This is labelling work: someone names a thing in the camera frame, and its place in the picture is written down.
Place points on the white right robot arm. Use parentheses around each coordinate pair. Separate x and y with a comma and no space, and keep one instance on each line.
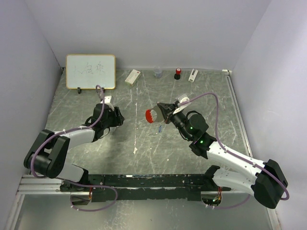
(264,180)

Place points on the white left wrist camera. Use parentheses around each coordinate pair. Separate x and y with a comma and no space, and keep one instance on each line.
(107,100)

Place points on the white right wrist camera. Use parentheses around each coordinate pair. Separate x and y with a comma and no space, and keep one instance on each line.
(183,101)

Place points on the white stapler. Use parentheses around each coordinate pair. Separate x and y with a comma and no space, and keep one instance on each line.
(193,75)

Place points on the aluminium rail frame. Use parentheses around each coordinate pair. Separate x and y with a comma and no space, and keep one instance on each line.
(137,147)

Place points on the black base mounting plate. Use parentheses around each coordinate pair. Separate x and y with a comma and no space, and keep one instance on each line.
(143,187)

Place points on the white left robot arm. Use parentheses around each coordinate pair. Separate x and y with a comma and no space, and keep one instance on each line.
(47,155)

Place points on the clear jar of paperclips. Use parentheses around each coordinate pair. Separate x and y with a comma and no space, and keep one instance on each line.
(157,72)

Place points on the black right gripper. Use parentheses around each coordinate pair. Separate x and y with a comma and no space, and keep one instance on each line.
(167,109)

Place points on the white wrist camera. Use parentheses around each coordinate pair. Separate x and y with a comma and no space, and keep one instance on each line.
(183,101)
(107,100)

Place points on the small whiteboard yellow frame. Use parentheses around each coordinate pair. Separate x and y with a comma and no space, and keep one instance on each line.
(85,71)

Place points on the white cardboard box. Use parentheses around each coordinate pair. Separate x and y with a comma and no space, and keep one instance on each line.
(132,77)

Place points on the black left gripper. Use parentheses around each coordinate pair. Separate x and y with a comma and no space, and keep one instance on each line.
(118,119)

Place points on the black whiteboard stand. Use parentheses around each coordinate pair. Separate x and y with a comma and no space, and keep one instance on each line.
(79,90)

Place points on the red black stamp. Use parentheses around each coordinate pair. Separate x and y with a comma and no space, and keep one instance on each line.
(177,74)

